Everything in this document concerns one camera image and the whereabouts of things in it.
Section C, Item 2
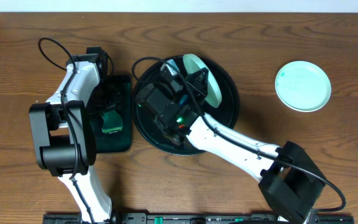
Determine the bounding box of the black rectangular water tray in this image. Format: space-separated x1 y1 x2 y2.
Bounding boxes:
90 75 132 153

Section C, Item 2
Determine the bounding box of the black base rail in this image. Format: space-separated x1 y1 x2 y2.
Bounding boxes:
42 212 355 224

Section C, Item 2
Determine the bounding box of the mint green plate with stain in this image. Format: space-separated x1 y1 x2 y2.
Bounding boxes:
275 61 332 113

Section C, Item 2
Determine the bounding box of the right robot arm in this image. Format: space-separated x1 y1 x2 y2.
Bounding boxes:
152 54 326 223

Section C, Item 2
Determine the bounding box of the green yellow sponge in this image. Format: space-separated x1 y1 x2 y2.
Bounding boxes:
101 110 123 134

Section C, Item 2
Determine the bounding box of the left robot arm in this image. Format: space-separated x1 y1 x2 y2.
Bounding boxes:
29 59 131 223

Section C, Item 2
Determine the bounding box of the round black tray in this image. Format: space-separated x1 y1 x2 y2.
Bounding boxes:
131 57 240 156

